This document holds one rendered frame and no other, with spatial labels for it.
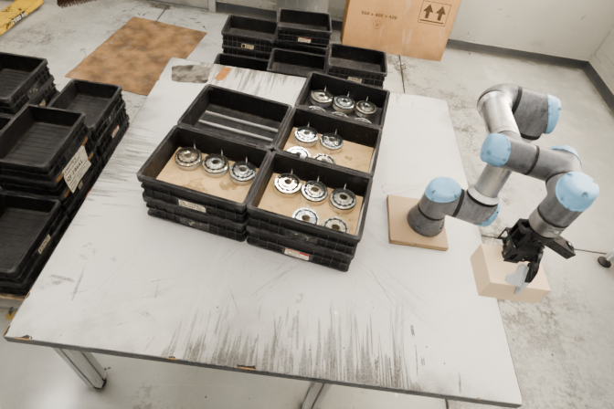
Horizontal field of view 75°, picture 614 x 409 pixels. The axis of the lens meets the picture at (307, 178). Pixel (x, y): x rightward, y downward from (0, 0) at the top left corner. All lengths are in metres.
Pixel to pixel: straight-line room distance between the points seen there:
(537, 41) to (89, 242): 4.45
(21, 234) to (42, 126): 0.57
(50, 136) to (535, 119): 2.16
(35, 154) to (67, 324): 1.08
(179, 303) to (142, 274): 0.17
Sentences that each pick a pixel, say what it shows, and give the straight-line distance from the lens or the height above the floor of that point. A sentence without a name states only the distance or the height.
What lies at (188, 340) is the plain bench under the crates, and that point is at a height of 0.70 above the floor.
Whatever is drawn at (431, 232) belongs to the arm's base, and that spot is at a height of 0.76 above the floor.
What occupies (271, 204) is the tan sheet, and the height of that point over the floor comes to 0.83.
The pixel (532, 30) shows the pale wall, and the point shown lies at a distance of 4.88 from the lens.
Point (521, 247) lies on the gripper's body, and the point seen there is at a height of 1.24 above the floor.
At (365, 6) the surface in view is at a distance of 4.18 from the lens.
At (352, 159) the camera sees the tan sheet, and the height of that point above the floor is 0.83.
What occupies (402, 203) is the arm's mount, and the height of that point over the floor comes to 0.73.
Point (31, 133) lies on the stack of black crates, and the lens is 2.49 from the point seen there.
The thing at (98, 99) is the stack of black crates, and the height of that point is 0.38.
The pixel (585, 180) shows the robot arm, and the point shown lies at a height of 1.45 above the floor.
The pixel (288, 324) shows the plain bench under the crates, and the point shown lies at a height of 0.70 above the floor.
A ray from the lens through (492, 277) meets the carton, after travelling 1.18.
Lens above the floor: 2.00
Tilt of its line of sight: 47 degrees down
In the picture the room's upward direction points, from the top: 10 degrees clockwise
